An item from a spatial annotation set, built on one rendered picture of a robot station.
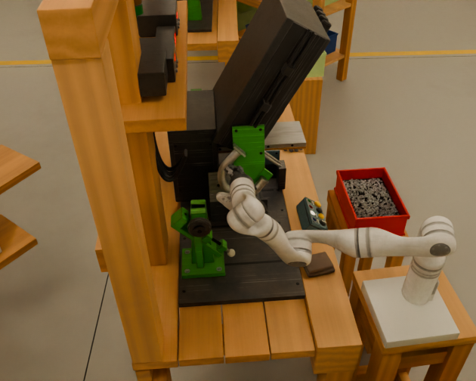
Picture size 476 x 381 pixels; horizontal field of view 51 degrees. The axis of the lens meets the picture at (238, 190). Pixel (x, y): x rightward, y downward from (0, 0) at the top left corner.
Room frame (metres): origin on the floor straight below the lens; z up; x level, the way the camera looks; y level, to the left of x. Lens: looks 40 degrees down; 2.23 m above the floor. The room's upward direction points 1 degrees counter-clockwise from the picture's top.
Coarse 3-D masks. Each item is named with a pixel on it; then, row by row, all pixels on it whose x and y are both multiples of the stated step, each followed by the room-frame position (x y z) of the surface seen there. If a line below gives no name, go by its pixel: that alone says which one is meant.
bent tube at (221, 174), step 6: (234, 144) 1.48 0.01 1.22; (234, 150) 1.47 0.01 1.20; (240, 150) 1.46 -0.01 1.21; (228, 156) 1.46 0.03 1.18; (234, 156) 1.45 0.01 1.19; (222, 162) 1.46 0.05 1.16; (228, 162) 1.45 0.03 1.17; (222, 168) 1.44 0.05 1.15; (222, 174) 1.43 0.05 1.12; (222, 180) 1.43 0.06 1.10; (222, 186) 1.42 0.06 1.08; (228, 186) 1.43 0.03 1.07; (228, 192) 1.42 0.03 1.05
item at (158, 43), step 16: (144, 0) 1.82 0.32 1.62; (160, 0) 1.82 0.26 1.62; (176, 0) 1.82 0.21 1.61; (144, 16) 1.67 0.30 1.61; (160, 16) 1.67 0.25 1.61; (176, 16) 1.70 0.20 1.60; (144, 32) 1.67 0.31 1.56; (176, 32) 1.68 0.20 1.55; (144, 48) 1.41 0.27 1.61; (160, 48) 1.40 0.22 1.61; (176, 64) 1.41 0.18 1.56
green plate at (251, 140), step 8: (232, 128) 1.51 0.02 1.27; (240, 128) 1.51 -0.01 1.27; (248, 128) 1.51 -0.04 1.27; (256, 128) 1.51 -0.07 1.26; (240, 136) 1.50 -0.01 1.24; (248, 136) 1.51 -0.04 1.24; (256, 136) 1.51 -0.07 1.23; (240, 144) 1.50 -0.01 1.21; (248, 144) 1.50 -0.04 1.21; (256, 144) 1.50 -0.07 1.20; (248, 152) 1.49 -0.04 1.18; (256, 152) 1.49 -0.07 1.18; (240, 160) 1.48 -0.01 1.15; (248, 160) 1.48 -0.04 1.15; (256, 160) 1.48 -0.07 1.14; (264, 160) 1.48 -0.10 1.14; (248, 168) 1.47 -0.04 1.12; (256, 168) 1.47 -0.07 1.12; (264, 168) 1.48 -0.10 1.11; (256, 176) 1.47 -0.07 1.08
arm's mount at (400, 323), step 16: (368, 288) 1.09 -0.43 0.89; (384, 288) 1.09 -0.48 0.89; (400, 288) 1.09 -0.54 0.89; (368, 304) 1.05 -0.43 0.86; (384, 304) 1.02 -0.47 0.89; (400, 304) 1.02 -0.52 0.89; (432, 304) 1.02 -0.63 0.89; (384, 320) 0.96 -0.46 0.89; (400, 320) 0.96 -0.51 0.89; (416, 320) 0.96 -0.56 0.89; (432, 320) 0.96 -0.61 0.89; (448, 320) 0.96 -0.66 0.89; (384, 336) 0.91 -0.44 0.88; (400, 336) 0.90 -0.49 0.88; (416, 336) 0.90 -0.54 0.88; (432, 336) 0.90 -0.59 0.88; (448, 336) 0.91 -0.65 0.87
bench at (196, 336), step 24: (168, 192) 1.63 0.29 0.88; (168, 216) 1.48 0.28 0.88; (168, 240) 1.34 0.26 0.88; (168, 264) 1.23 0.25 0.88; (168, 288) 1.12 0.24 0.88; (168, 312) 1.02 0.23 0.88; (192, 312) 1.01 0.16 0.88; (216, 312) 1.01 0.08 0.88; (240, 312) 1.01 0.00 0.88; (264, 312) 1.02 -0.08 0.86; (288, 312) 1.01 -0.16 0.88; (168, 336) 0.92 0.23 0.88; (192, 336) 0.92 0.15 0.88; (216, 336) 0.92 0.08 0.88; (240, 336) 0.92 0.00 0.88; (264, 336) 0.92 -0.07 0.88; (288, 336) 0.91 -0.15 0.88; (312, 336) 0.91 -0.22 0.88; (168, 360) 0.84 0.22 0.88; (192, 360) 0.84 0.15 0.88; (216, 360) 0.85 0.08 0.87; (240, 360) 0.85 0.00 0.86; (264, 360) 0.85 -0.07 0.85
